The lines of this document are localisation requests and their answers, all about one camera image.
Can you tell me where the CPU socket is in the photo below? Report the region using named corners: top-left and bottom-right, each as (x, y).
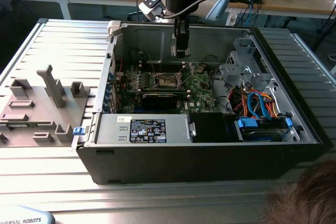
top-left (154, 72), bottom-right (181, 89)

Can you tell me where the hard disk in blue carrier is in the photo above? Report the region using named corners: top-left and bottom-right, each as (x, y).
top-left (235, 117), bottom-right (294, 143)

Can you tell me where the brown-haired person's head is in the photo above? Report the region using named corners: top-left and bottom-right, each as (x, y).
top-left (262, 159), bottom-right (336, 224)

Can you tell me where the grey parts rack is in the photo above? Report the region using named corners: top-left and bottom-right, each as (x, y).
top-left (0, 64), bottom-right (91, 148)

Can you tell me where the black plastic shroud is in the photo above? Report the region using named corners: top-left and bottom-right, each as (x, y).
top-left (188, 112), bottom-right (238, 143)

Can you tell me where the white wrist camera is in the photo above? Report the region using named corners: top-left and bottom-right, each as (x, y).
top-left (138, 0), bottom-right (169, 23)

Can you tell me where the green motherboard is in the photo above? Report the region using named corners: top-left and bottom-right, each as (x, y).
top-left (115, 62), bottom-right (218, 114)

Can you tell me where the grey metal disk bay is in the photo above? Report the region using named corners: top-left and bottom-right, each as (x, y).
top-left (218, 36), bottom-right (275, 92)

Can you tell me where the white power adapter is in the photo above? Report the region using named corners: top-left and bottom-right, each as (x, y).
top-left (226, 11), bottom-right (239, 27)

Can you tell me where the silver CPU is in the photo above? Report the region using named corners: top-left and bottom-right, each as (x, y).
top-left (171, 34), bottom-right (191, 57)

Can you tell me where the metal socket cover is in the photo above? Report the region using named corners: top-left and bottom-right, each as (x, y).
top-left (177, 63), bottom-right (195, 89)

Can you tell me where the black open PC case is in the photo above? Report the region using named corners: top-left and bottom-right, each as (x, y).
top-left (71, 20), bottom-right (333, 185)

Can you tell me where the black graphics card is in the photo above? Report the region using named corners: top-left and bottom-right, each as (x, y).
top-left (141, 91), bottom-right (186, 109)

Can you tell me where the blue data wire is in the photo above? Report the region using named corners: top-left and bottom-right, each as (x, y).
top-left (246, 91), bottom-right (272, 119)

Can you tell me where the thick black camera cable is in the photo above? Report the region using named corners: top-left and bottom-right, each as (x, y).
top-left (159, 0), bottom-right (250, 20)

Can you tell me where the grey power supply unit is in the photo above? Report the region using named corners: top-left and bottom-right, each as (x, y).
top-left (93, 113), bottom-right (194, 145)

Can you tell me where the orange wire bundle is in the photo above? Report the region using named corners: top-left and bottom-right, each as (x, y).
top-left (232, 89), bottom-right (279, 120)

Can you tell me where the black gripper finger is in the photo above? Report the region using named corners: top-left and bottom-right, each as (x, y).
top-left (174, 17), bottom-right (191, 59)

